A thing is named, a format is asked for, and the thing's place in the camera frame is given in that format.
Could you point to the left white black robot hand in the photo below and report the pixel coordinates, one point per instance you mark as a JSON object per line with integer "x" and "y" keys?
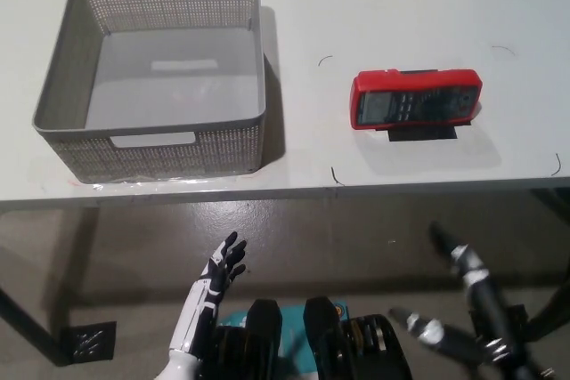
{"x": 196, "y": 313}

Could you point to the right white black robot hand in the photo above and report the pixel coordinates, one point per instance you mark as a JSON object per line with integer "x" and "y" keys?
{"x": 478, "y": 291}

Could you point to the red digital multimeter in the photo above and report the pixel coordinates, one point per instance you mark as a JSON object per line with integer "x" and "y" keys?
{"x": 414, "y": 79}

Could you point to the black table foot plate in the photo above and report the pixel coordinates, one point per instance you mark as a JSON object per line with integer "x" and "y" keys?
{"x": 89, "y": 340}

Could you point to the black robot torso teal top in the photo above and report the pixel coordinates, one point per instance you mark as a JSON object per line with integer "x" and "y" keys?
{"x": 325, "y": 340}

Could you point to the clear plastic tape strip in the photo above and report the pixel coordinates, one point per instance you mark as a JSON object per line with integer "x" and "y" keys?
{"x": 169, "y": 180}

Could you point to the black table leg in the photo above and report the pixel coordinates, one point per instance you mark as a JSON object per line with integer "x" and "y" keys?
{"x": 26, "y": 317}

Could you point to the gray perforated plastic basket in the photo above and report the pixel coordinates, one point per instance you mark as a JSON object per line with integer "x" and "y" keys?
{"x": 67, "y": 86}

